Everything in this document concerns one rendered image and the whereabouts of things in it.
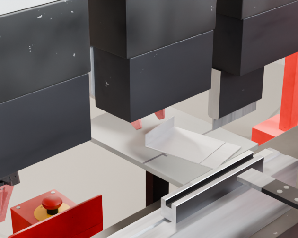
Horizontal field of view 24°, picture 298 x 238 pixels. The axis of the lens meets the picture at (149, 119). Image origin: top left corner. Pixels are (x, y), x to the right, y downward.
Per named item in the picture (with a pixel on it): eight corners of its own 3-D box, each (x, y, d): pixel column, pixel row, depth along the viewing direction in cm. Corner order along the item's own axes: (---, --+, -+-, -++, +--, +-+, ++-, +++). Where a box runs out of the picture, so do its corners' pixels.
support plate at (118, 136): (146, 100, 129) (146, 96, 129) (258, 148, 112) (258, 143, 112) (71, 131, 118) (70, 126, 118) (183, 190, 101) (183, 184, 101)
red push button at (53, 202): (55, 207, 136) (54, 191, 134) (67, 215, 133) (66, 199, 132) (38, 214, 134) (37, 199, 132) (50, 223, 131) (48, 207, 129)
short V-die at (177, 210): (247, 166, 111) (249, 149, 110) (262, 173, 110) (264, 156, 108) (160, 215, 99) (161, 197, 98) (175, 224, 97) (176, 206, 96)
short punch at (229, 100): (250, 107, 106) (254, 49, 101) (260, 112, 104) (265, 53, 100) (206, 128, 99) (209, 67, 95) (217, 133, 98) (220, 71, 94)
